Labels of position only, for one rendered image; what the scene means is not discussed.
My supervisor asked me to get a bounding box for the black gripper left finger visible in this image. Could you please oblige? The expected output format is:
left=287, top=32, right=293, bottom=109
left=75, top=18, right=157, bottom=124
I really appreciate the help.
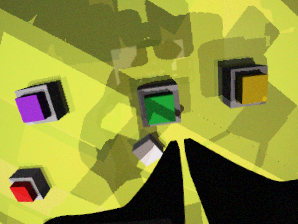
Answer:
left=44, top=140, right=185, bottom=224

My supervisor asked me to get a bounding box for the green button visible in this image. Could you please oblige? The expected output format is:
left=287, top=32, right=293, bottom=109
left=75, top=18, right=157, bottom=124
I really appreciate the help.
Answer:
left=137, top=80, right=182, bottom=127

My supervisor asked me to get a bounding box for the red button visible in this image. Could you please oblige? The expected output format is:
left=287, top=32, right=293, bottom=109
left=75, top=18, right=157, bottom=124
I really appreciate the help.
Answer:
left=9, top=168, right=51, bottom=202

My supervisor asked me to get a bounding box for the purple button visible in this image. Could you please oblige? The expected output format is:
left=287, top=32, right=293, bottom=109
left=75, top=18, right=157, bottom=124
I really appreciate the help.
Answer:
left=15, top=80, right=67, bottom=125

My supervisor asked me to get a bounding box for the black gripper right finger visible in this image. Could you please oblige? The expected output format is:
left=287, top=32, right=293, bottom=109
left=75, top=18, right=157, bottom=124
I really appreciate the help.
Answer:
left=184, top=139, right=298, bottom=224

